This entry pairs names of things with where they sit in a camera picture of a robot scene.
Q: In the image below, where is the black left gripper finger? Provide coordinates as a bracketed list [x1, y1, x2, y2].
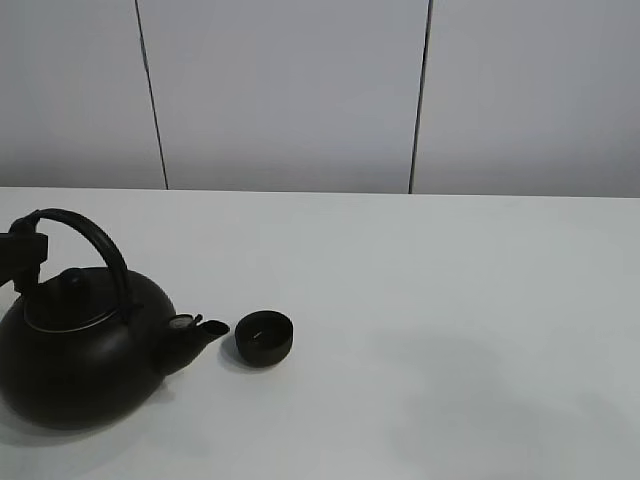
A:
[0, 233, 48, 290]

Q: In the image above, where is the small black teacup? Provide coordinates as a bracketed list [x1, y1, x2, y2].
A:
[234, 310, 294, 368]

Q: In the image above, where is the black round kettle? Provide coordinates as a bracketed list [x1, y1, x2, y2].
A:
[1, 208, 230, 429]

